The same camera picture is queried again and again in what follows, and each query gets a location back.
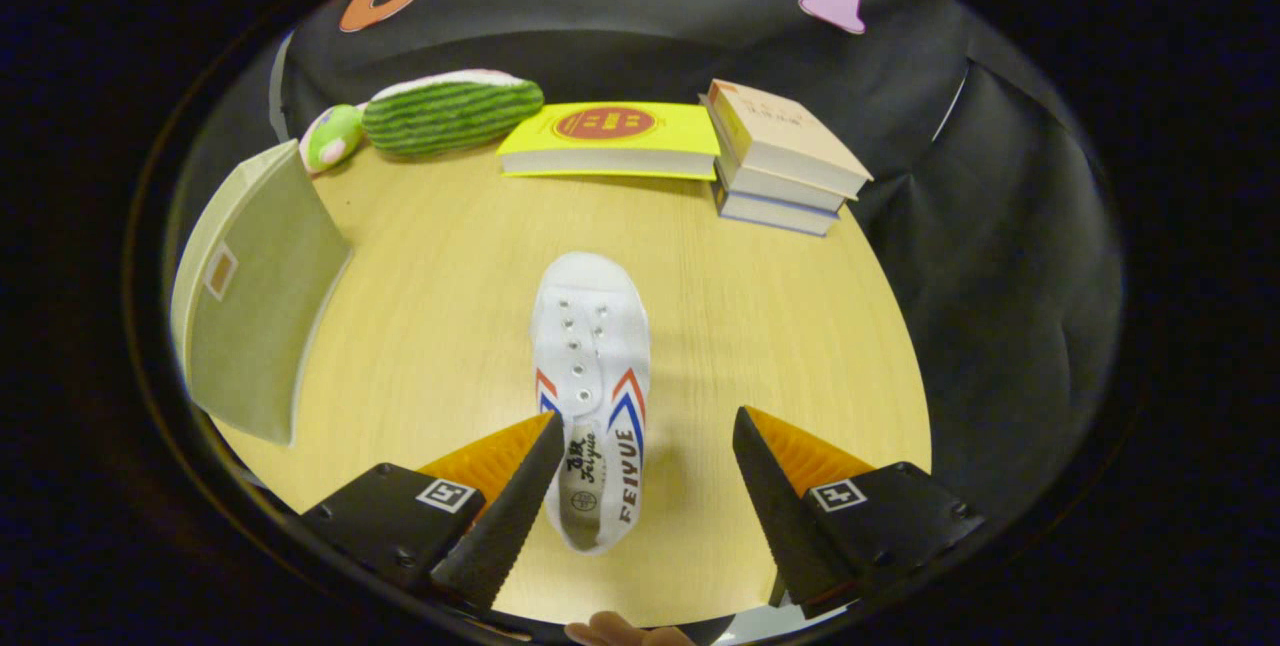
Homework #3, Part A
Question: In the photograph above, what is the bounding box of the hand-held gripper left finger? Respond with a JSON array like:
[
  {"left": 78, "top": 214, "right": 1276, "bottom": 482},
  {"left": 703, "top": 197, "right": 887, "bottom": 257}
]
[{"left": 303, "top": 413, "right": 566, "bottom": 613}]

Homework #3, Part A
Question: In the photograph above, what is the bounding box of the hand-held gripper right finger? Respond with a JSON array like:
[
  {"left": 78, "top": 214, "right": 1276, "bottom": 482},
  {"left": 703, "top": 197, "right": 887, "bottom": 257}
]
[{"left": 732, "top": 406, "right": 987, "bottom": 619}]

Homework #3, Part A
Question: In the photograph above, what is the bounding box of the white canvas shoe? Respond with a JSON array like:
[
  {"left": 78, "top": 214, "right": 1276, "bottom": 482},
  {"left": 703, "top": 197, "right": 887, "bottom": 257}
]
[{"left": 530, "top": 251, "right": 653, "bottom": 556}]

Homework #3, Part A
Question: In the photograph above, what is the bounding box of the beige fabric storage box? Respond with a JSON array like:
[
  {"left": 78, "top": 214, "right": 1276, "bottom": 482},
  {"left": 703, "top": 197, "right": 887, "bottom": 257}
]
[{"left": 170, "top": 139, "right": 354, "bottom": 447}]

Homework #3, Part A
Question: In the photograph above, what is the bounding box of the black backdrop cloth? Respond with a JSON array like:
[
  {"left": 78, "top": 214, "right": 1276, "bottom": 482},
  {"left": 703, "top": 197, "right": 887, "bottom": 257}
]
[{"left": 165, "top": 0, "right": 1126, "bottom": 527}]

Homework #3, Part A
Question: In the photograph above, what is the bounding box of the beige cover book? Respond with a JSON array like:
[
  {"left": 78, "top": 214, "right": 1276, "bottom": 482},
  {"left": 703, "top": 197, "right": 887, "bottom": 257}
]
[{"left": 706, "top": 79, "right": 873, "bottom": 199}]

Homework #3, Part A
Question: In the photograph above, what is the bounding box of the yellow book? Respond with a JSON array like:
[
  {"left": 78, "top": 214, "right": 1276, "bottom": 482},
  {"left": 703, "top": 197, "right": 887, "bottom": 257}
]
[{"left": 497, "top": 102, "right": 723, "bottom": 182}]

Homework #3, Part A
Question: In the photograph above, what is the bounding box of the watermelon slice plush toy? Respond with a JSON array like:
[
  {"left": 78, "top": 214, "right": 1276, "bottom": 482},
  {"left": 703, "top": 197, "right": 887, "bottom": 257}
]
[{"left": 362, "top": 69, "right": 546, "bottom": 159}]

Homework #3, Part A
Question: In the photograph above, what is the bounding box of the pink and green plush toy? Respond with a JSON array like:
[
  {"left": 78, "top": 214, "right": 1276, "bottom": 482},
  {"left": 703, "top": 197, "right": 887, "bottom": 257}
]
[{"left": 300, "top": 104, "right": 366, "bottom": 175}]

